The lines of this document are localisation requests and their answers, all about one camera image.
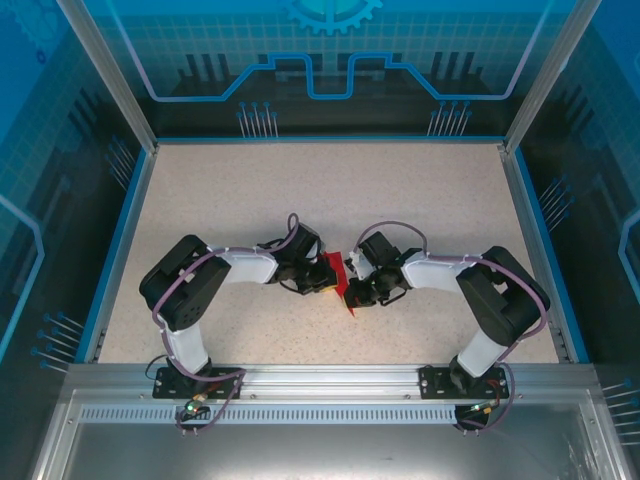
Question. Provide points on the red cloth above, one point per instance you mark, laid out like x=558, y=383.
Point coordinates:
x=337, y=265

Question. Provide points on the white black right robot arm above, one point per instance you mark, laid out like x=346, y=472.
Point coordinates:
x=430, y=272

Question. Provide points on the steel sheet platform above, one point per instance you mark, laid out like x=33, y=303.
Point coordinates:
x=320, y=455

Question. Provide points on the aluminium mounting rail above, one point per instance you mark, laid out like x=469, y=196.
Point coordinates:
x=330, y=380

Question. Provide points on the aluminium blue side rail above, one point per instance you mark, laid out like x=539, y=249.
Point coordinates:
x=537, y=250
x=122, y=250

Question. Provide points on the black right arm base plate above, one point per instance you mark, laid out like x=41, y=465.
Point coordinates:
x=430, y=390

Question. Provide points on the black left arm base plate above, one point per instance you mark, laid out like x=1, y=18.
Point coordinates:
x=161, y=390

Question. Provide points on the blue printed enclosure panel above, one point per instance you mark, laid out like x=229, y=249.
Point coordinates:
x=320, y=30
x=30, y=150
x=610, y=150

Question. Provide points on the aluminium frame post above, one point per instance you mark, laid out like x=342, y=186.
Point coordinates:
x=107, y=75
x=545, y=75

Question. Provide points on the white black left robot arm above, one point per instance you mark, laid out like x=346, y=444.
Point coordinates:
x=250, y=267

